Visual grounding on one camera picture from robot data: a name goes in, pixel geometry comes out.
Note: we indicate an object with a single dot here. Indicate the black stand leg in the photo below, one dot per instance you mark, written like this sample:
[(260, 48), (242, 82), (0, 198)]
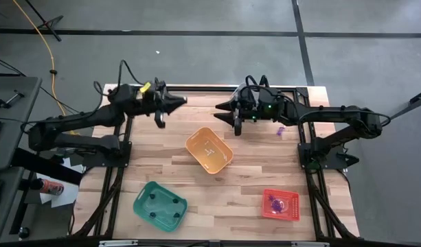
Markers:
[(419, 97)]

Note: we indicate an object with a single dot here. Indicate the yellow plastic bin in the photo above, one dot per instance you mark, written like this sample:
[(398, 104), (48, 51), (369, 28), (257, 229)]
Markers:
[(196, 144)]

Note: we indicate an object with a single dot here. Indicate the black tripod stand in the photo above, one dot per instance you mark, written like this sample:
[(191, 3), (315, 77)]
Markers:
[(45, 24)]

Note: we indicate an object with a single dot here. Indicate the teal plastic bin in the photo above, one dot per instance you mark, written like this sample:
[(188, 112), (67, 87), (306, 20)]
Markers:
[(163, 207)]

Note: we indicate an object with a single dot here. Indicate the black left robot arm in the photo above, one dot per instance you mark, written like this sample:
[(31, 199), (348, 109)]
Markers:
[(93, 116)]

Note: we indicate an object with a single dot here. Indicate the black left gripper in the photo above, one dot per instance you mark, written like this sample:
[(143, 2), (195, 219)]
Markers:
[(150, 108)]

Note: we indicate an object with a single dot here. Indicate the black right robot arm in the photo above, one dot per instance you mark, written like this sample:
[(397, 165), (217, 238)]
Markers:
[(333, 111)]

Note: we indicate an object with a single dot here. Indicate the white paper sheets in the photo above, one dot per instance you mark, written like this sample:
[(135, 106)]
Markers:
[(66, 197)]

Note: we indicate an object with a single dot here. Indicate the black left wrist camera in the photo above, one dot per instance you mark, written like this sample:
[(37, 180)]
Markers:
[(151, 96)]

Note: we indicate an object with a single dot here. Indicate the small black ball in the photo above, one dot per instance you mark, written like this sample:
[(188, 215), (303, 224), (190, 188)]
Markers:
[(151, 214), (176, 201), (176, 215), (151, 196)]

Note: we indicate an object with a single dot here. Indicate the black flat bar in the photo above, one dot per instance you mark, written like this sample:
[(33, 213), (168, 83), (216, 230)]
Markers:
[(42, 164)]

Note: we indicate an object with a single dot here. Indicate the orange spray can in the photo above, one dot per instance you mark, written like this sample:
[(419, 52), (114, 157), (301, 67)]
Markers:
[(52, 187)]

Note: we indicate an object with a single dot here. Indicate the silver metal bracket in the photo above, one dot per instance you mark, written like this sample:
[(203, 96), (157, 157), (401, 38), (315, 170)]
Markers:
[(309, 244), (117, 243)]

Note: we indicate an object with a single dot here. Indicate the grey side desk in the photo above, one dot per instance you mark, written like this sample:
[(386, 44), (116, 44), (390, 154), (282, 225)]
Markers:
[(7, 212), (14, 137)]

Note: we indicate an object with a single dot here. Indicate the yellow paper tag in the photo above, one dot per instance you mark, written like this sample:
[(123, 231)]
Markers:
[(145, 87)]

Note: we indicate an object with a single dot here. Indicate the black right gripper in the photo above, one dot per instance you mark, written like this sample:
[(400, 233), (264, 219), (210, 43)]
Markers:
[(244, 113)]

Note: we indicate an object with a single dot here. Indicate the red plastic basket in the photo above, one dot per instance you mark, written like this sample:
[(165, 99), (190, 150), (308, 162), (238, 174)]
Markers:
[(292, 206)]

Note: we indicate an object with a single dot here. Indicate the black round knob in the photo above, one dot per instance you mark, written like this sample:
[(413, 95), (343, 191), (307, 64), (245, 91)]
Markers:
[(23, 233)]

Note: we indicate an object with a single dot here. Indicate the black rail clip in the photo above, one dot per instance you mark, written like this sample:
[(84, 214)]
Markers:
[(156, 80), (264, 81)]

